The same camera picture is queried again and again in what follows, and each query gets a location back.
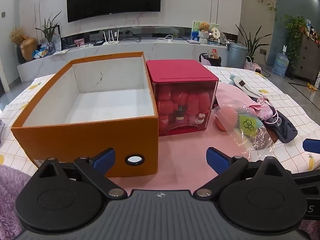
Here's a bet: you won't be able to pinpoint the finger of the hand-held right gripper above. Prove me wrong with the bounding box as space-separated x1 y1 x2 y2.
302 139 320 153

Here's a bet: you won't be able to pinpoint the grey cloth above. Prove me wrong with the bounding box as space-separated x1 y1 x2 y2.
265 107 298 144

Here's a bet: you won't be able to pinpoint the white plush zipper pouch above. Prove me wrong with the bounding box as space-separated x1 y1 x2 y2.
234 76 263 98

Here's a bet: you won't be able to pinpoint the pink ball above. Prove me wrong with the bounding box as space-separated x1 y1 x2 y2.
215 106 239 131

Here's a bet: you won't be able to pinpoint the clear plastic bag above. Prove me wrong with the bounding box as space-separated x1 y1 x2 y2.
211 104 275 157

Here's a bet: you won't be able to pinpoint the grey drawer cabinet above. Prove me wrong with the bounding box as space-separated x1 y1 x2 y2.
291 34 320 82

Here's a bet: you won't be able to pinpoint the pink satin drawstring pouch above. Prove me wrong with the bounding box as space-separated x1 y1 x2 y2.
251 94 279 125

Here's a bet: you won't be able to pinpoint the pink small heater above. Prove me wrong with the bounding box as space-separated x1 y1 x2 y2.
244 56 262 73

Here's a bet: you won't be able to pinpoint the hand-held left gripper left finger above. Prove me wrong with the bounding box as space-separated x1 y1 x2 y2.
35 148 127 200

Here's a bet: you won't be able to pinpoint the bottles on cabinet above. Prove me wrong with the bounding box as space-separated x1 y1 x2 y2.
304 19 320 39

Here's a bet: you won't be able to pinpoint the white round fan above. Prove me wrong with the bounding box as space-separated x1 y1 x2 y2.
211 28 222 42

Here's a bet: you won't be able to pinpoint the blue snack packets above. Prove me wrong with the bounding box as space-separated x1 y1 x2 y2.
32 47 49 59

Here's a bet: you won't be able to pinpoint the gold vase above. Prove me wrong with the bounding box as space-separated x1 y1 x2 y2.
20 37 37 62

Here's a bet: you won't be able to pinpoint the white marble TV bench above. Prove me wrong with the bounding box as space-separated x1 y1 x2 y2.
17 40 248 83

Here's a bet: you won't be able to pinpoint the long leaf potted plant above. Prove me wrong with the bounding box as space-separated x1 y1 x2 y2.
235 24 273 63

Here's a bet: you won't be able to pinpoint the green plant in glass vase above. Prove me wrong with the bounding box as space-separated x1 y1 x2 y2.
35 11 62 53

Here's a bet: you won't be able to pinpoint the green vine plant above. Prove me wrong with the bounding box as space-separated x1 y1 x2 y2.
281 15 307 68

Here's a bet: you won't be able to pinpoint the dried flower bunch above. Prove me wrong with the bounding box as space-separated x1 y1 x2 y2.
9 27 25 46

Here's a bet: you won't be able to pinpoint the grey trash can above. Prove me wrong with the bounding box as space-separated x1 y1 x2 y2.
229 42 249 69

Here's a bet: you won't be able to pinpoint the red transparent storage box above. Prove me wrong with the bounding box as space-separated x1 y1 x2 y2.
146 59 220 137

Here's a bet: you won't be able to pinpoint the pink and black bin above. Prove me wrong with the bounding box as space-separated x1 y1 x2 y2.
199 51 222 67

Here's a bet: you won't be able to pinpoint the white router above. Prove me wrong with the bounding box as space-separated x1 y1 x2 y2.
102 29 120 45

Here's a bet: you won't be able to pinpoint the blue water jug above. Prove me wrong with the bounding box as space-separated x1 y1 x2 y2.
272 52 290 78

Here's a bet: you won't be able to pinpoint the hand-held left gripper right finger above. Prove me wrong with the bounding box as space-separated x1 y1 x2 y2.
193 147 294 200

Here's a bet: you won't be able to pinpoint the orange cardboard box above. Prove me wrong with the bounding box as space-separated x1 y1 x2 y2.
10 52 160 178

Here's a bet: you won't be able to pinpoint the purple fluffy rug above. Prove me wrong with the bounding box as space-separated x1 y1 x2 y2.
0 165 33 240

